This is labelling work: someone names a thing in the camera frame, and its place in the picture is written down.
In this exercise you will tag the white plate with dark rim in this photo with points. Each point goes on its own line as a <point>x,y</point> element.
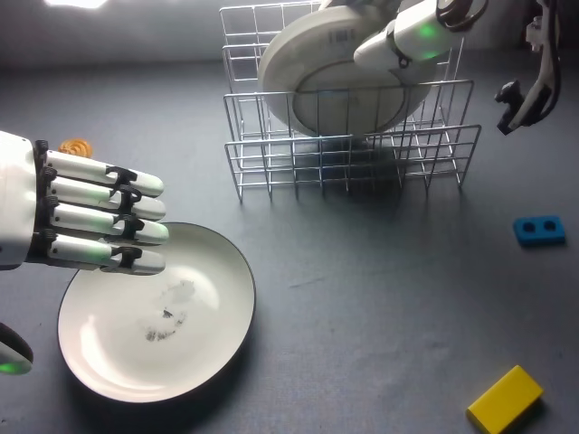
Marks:
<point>307,50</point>
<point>135,343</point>

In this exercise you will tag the blue block with two holes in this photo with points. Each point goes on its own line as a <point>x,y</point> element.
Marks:
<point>538,237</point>

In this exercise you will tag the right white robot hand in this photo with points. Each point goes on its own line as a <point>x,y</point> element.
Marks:
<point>420,36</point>

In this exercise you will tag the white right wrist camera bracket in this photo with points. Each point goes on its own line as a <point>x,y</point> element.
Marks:
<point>536,90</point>

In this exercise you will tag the yellow rectangular block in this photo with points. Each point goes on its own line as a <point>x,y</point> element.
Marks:
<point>506,400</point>

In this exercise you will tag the orange swirl cookie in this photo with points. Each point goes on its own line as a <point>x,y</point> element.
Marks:
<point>76,147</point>

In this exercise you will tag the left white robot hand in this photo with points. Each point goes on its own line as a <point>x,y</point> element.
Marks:
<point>18,203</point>

